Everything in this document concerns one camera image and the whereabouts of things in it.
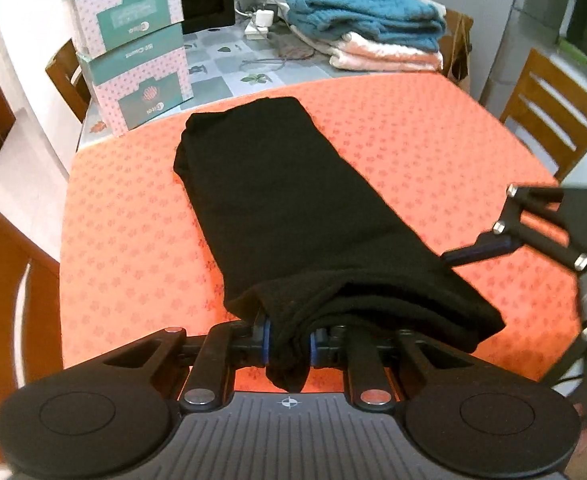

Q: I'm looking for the wooden chair with slats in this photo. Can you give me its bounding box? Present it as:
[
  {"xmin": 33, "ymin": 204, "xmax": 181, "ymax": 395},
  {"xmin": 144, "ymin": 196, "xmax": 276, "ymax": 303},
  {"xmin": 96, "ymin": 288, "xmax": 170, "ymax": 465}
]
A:
[{"xmin": 499, "ymin": 49, "xmax": 587, "ymax": 181}]

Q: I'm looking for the lower pink teal box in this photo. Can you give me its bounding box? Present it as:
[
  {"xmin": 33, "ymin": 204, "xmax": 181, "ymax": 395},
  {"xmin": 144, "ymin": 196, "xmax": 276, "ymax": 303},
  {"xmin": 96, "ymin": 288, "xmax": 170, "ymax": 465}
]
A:
[{"xmin": 76, "ymin": 24, "xmax": 194, "ymax": 134}]

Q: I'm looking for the black garment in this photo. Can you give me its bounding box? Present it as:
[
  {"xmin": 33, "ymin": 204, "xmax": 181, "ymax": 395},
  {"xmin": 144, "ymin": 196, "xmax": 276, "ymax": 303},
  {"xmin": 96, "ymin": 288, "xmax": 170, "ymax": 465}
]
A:
[{"xmin": 174, "ymin": 96, "xmax": 504, "ymax": 392}]

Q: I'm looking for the pink folded towel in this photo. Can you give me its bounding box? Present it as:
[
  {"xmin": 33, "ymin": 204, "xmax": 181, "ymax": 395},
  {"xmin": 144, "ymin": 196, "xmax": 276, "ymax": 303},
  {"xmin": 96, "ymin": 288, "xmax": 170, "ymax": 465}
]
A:
[{"xmin": 290, "ymin": 25, "xmax": 443, "ymax": 73}]

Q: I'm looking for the left wooden chair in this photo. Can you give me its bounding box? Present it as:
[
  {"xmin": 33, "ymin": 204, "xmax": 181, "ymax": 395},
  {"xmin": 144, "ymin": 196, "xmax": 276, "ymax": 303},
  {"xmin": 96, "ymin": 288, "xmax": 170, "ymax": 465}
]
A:
[{"xmin": 0, "ymin": 184, "xmax": 64, "ymax": 461}]

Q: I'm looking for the white power adapter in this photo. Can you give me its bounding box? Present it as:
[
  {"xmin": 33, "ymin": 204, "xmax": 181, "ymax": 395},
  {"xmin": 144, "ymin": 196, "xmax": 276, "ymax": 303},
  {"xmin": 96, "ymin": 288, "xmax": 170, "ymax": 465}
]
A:
[{"xmin": 244, "ymin": 9, "xmax": 276, "ymax": 40}]

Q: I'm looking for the orange patterned tablecloth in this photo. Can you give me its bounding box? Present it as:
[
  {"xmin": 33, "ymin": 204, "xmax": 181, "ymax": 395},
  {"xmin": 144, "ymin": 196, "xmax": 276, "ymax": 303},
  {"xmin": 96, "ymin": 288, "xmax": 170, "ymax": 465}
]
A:
[{"xmin": 60, "ymin": 74, "xmax": 580, "ymax": 379}]

